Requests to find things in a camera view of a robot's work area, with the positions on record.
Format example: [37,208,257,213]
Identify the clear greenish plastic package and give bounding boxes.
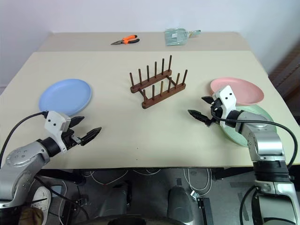
[164,28,190,46]

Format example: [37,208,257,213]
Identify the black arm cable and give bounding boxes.
[211,115,296,170]
[0,112,48,162]

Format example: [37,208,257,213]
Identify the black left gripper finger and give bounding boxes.
[69,116,85,129]
[80,127,102,147]

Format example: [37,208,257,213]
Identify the dark rounded shape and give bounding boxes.
[97,184,130,218]
[167,186,197,221]

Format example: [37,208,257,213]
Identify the pink plate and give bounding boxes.
[210,78,265,106]

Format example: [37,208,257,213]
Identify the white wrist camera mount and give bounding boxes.
[44,111,72,152]
[212,85,238,128]

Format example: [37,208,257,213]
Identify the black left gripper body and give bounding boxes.
[61,128,83,150]

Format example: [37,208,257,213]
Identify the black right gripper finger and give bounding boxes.
[202,95,216,105]
[187,109,213,128]

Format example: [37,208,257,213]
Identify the black table frame bar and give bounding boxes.
[211,166,256,180]
[38,168,85,186]

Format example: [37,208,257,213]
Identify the blue plate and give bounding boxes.
[38,78,93,117]

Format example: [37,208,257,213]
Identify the white sneaker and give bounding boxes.
[31,186,53,220]

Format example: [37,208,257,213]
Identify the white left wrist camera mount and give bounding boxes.
[44,111,72,152]

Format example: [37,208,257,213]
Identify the brown trouser leg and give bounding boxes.
[18,207,45,225]

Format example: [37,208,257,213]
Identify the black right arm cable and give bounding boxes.
[211,115,296,170]

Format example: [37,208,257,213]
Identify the wooden dish rack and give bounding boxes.
[129,55,188,110]

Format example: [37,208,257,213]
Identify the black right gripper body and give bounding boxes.
[210,98,224,123]

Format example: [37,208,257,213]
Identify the white cable under table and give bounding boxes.
[183,167,213,195]
[88,169,161,187]

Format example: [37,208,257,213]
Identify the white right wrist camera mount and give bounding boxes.
[212,85,238,128]

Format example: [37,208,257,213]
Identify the green plate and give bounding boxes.
[220,104,278,148]

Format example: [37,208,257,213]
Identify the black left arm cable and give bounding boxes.
[0,112,48,162]

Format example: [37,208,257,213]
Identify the orange handled pliers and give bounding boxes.
[110,34,141,46]

